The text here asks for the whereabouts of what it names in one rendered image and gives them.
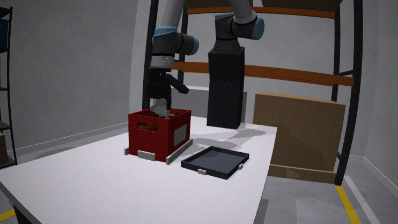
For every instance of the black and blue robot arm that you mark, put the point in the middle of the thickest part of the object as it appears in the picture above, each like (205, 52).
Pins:
(241, 23)

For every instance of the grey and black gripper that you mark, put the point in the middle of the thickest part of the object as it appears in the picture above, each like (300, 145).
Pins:
(162, 93)

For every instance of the dark red plastic crate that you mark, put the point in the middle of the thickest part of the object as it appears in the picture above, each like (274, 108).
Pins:
(172, 133)

